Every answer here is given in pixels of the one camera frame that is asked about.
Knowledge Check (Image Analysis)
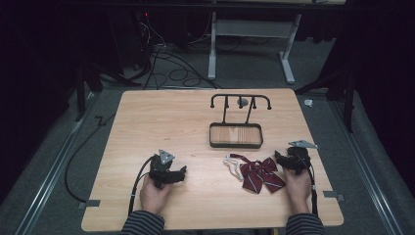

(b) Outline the black tripod stand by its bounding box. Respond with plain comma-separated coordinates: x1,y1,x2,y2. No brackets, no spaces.
294,70,357,134
73,60,143,122

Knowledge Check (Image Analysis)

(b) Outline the long black floor cable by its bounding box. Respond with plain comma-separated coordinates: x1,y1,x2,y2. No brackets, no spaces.
64,112,117,204

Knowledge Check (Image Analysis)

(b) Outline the person's right hand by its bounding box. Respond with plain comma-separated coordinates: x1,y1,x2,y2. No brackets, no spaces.
282,166,313,215

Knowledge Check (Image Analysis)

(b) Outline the metal floor rail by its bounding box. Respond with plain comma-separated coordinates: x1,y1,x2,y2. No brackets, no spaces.
13,91,96,235
327,97,405,235

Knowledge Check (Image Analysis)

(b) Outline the white metal desk frame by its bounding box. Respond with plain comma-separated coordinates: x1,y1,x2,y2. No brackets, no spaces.
207,11,303,85

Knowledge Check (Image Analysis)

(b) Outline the dark red striped bow tie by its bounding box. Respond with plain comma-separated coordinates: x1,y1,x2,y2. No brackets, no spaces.
223,153,287,195

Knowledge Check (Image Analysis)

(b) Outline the left hand-held gripper black cable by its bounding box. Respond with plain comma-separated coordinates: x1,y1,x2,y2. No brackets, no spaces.
127,155,157,217

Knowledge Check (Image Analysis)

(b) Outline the hand-held gripper black cable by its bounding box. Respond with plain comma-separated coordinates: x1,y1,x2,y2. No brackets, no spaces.
301,156,319,217
127,155,157,217

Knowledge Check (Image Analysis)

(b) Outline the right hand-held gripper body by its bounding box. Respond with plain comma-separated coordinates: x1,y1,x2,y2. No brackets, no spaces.
283,139,319,176

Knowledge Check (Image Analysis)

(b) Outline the grey tape strip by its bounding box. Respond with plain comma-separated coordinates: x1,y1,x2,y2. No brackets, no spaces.
77,199,102,211
322,190,346,202

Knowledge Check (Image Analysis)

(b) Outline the person's left hand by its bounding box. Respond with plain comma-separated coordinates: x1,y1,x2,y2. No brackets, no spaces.
139,174,174,216

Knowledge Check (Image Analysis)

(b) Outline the black metal rack wooden tray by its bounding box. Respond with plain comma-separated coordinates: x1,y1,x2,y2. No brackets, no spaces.
208,93,273,150

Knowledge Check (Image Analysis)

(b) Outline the right hand-held gripper black cable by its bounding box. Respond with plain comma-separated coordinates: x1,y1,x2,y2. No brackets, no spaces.
301,156,319,217

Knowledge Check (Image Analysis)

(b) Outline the tangle of black floor cables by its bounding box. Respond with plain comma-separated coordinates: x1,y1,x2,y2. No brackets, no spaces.
131,11,223,91

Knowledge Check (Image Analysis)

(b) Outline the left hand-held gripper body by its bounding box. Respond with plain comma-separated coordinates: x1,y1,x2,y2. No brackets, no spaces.
149,149,182,190

